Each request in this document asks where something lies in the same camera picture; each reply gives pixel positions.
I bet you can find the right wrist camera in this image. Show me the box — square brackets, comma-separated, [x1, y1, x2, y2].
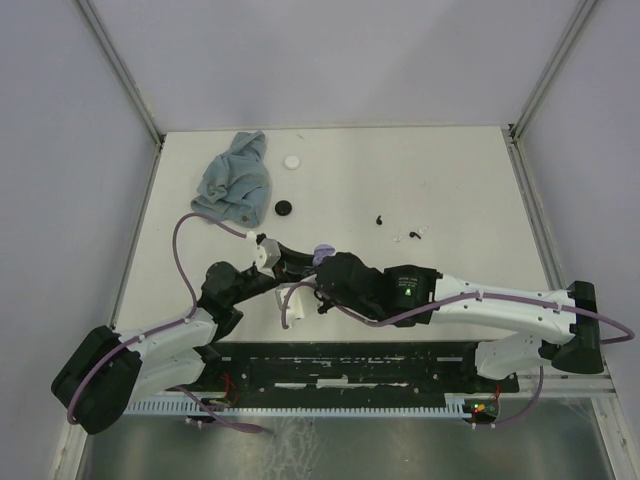
[275, 284, 306, 329]

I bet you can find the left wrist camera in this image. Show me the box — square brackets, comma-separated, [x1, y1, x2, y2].
[253, 234, 281, 270]

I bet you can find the black earbud charging case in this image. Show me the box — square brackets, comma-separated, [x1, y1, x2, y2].
[274, 200, 293, 217]

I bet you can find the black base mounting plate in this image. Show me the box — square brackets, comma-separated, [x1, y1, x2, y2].
[187, 341, 519, 404]

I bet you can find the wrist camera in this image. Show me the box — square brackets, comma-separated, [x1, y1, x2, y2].
[253, 234, 281, 270]
[275, 284, 306, 329]

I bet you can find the blue crumpled cloth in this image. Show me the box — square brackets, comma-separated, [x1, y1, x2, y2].
[190, 131, 271, 228]

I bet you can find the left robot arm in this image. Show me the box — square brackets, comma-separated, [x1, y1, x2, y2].
[51, 236, 320, 434]

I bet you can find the aluminium frame rail right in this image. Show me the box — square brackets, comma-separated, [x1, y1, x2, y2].
[507, 122, 609, 361]

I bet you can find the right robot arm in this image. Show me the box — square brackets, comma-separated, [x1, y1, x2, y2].
[315, 253, 604, 391]

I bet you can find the aluminium frame rail left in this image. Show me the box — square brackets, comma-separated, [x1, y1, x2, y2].
[72, 0, 164, 145]

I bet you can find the purple earbud charging case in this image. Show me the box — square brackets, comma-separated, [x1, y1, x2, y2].
[312, 244, 336, 267]

